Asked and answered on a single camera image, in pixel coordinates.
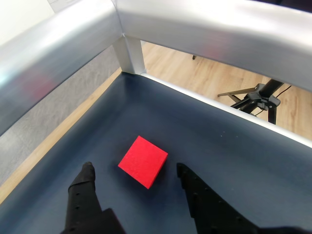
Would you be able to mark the black gripper left finger taped tip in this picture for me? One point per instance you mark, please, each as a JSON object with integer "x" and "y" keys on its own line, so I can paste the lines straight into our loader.
{"x": 83, "y": 204}

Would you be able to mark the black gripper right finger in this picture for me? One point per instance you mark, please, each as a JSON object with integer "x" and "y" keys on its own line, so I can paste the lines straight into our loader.
{"x": 209, "y": 209}

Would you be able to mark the red cube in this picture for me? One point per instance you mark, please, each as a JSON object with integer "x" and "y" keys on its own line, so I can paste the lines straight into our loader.
{"x": 143, "y": 162}

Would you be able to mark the dark blue table mat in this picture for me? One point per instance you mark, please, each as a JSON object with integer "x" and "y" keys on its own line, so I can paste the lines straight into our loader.
{"x": 219, "y": 158}

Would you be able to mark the black tripod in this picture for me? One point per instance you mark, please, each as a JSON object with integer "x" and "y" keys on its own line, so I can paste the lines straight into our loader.
{"x": 262, "y": 95}

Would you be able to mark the aluminium frame rail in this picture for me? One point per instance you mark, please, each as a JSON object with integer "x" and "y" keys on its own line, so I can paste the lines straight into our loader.
{"x": 195, "y": 24}

